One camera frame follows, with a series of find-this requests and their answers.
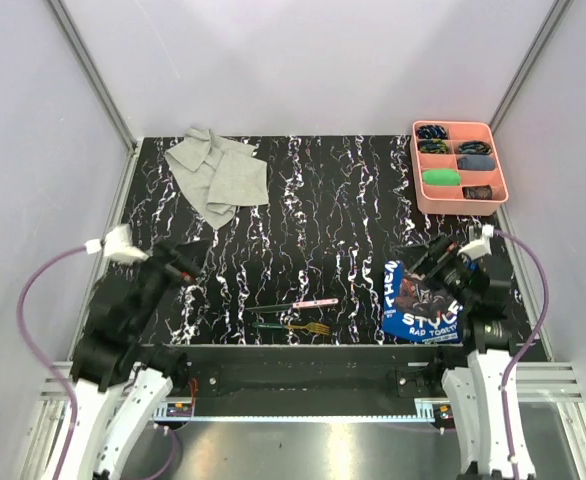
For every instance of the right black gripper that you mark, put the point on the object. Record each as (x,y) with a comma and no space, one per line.
(443,250)

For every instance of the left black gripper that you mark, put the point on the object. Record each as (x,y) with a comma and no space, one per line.
(181,261)

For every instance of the grey cloth napkin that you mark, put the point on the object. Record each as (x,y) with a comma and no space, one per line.
(217,175)

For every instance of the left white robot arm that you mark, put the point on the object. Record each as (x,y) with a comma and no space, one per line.
(117,386)

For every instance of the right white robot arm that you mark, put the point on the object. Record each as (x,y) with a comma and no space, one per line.
(481,388)

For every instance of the blue printed t-shirt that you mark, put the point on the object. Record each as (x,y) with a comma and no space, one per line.
(414,312)

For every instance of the green rolled sock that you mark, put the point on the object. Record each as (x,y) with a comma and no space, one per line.
(443,177)

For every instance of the dark brown rolled sock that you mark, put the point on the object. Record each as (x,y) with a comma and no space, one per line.
(480,192)

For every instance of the pink divided organizer tray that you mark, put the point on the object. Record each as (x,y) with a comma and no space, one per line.
(449,200)

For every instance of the black marbled table mat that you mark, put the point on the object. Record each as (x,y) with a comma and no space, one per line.
(339,208)

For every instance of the blue patterned sock middle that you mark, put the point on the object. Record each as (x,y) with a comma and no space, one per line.
(433,146)

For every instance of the blue patterned sock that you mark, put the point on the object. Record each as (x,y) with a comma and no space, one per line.
(433,146)
(474,147)
(431,131)

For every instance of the dark blue rolled sock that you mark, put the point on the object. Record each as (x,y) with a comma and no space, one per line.
(476,163)

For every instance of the blue patterned sock right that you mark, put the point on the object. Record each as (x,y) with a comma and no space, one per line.
(474,147)

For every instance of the blue patterned sock top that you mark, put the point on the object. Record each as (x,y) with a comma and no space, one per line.
(431,131)

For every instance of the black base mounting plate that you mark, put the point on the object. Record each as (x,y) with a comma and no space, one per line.
(314,381)

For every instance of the pink-handled table knife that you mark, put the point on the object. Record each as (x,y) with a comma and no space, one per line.
(310,304)

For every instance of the gold fork green handle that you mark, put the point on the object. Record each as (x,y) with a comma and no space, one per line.
(313,328)

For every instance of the aluminium frame rail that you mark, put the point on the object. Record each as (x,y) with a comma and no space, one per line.
(74,39)

